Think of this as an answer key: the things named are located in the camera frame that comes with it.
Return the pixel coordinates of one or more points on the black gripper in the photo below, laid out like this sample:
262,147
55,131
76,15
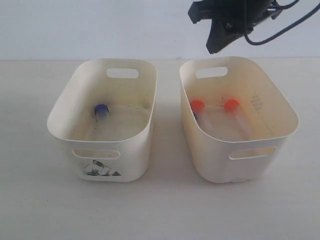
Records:
234,16

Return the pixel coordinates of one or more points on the white plastic bin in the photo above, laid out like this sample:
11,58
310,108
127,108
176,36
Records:
224,154
117,150

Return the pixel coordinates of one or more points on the orange-capped tube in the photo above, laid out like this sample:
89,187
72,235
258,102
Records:
198,107
235,110

